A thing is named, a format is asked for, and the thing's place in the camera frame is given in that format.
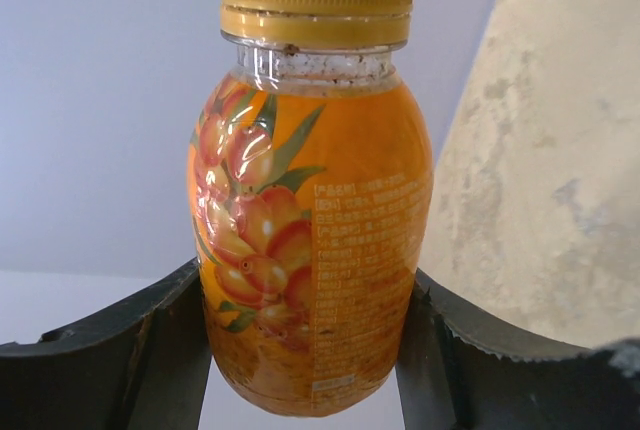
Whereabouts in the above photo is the orange juice bottle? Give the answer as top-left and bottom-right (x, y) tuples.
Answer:
(187, 41), (433, 417)

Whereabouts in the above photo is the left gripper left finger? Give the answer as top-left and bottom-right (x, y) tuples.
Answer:
(1, 260), (211, 429)

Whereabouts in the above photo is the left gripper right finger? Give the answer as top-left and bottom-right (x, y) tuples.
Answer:
(396, 271), (639, 430)

